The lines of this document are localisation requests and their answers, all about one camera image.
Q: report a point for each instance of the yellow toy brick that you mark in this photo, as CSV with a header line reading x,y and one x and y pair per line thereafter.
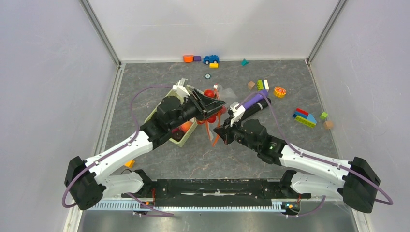
x,y
213,65

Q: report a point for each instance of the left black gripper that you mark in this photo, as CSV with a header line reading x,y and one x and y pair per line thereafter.
x,y
199,104

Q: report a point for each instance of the yellow orange wedge block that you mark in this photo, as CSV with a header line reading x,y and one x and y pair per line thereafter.
x,y
129,164

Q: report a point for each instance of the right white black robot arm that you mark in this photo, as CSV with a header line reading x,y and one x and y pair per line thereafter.
x,y
355,182

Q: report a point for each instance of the dark purple toy mangosteen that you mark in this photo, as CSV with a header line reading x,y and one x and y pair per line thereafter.
x,y
177,134

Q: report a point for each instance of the green white toy bricks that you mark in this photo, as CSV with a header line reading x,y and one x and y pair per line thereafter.
x,y
262,84

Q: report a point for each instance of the teal triangular block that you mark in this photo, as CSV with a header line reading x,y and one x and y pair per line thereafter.
x,y
244,62

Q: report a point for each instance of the small green cube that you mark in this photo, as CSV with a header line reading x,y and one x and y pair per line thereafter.
x,y
323,115

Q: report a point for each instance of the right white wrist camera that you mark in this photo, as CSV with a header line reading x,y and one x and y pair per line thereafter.
x,y
237,112

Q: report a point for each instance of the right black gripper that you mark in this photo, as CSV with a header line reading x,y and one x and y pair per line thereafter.
x,y
221,130

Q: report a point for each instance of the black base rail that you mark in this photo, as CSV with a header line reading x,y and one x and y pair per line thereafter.
x,y
216,192

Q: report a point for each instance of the orange toy peach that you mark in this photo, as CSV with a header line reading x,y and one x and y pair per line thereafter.
x,y
186,126

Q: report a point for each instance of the light green plastic basket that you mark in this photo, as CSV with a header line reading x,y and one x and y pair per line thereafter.
x,y
190,131

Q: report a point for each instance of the orange yellow round toy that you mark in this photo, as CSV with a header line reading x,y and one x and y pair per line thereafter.
x,y
279,92

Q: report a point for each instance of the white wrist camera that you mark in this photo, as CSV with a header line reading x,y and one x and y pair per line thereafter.
x,y
237,112
181,89

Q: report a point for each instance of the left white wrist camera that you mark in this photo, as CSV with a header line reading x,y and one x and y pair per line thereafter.
x,y
181,89

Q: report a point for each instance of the clear orange zip top bag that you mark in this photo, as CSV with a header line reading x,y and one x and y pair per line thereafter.
x,y
227,95

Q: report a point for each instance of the purple flashlight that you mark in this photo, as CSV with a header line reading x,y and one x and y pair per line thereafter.
x,y
252,99

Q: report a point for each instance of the black microphone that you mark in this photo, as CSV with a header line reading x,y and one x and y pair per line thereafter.
x,y
256,107

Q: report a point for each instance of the blue toy car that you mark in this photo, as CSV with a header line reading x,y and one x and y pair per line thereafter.
x,y
211,59

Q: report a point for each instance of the brown wooden cube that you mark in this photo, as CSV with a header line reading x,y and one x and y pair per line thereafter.
x,y
251,85

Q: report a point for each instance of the orange half round block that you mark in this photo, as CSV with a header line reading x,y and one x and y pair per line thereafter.
x,y
188,58

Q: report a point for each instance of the tan wooden cube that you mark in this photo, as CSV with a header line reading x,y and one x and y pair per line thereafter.
x,y
328,124

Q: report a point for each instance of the multicolour brick stack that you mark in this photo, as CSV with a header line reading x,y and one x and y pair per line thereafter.
x,y
304,118

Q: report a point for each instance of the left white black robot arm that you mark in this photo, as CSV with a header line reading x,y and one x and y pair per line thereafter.
x,y
88,181

